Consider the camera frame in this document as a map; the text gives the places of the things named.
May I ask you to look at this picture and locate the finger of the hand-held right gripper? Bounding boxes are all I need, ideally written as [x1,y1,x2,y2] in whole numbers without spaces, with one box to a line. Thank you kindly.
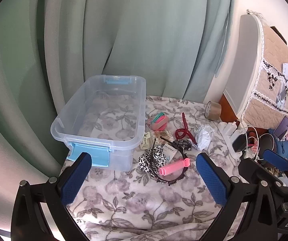
[263,149,288,181]
[238,157,288,194]

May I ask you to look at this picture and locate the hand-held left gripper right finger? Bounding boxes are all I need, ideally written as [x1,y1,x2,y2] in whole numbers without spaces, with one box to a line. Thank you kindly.
[196,152,285,241]

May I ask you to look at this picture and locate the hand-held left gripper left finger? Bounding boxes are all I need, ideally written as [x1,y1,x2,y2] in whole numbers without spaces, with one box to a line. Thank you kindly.
[11,152,92,241]

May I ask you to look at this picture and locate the black headband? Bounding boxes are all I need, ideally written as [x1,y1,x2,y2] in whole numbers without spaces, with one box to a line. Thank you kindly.
[150,137,193,187]

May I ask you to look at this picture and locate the pink hair roller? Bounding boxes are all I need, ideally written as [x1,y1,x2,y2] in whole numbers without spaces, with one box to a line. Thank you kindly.
[159,159,189,176]

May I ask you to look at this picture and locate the white paper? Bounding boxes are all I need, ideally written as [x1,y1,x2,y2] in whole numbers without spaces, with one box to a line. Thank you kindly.
[195,124,215,151]

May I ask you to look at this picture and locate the black toy car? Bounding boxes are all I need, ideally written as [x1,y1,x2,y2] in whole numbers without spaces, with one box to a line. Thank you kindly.
[171,139,192,152]

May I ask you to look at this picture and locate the white and blue medicine box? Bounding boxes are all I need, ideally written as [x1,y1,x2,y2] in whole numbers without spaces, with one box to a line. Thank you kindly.
[164,146,178,161]

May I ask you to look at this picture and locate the red hair claw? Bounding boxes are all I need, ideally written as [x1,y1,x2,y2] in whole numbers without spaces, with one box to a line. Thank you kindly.
[175,112,198,145]

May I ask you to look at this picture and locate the cotton swab pack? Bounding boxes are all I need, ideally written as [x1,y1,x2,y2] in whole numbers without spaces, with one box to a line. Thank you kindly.
[151,129,174,146]

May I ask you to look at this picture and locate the leopard print scrunchie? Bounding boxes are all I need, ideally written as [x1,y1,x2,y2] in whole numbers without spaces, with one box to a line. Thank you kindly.
[138,146,167,174]

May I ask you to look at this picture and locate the brown tape roll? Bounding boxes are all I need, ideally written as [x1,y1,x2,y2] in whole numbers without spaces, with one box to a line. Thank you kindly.
[205,101,222,120]

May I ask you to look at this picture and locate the cream hair claw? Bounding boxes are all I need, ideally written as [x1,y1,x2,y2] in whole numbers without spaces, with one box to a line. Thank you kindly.
[140,131,152,149]

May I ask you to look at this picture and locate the pink and teal hair ties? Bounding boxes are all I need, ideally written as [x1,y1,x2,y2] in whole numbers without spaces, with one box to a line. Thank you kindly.
[148,112,169,131]

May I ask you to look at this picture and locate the clear plastic container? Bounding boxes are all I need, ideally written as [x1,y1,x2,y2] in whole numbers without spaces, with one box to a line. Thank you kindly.
[50,75,146,172]

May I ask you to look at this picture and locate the blue cloth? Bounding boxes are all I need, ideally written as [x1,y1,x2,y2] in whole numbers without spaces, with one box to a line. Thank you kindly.
[274,138,288,160]

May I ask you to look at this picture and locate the black power adapter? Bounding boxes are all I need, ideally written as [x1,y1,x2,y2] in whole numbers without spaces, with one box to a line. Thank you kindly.
[231,134,248,153]

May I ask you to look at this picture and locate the smartphone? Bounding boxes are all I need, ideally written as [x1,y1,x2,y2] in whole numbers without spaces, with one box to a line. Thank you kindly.
[275,116,288,140]

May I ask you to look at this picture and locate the white power strip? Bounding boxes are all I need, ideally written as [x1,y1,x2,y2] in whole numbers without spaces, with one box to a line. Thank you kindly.
[219,121,245,161]

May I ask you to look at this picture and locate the floral blanket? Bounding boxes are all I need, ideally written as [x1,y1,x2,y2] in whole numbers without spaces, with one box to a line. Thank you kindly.
[59,95,260,241]

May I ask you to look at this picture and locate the white headboard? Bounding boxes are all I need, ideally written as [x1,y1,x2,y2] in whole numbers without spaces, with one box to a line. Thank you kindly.
[209,14,263,121]

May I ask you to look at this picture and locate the quilted lace cover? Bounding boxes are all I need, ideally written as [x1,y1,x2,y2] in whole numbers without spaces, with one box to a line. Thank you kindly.
[242,10,288,131]

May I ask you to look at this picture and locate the pale green curtain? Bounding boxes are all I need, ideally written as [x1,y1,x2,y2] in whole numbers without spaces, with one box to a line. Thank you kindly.
[0,0,237,176]

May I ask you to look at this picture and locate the white cable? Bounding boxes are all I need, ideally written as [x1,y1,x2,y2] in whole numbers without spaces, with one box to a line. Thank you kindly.
[243,126,262,161]

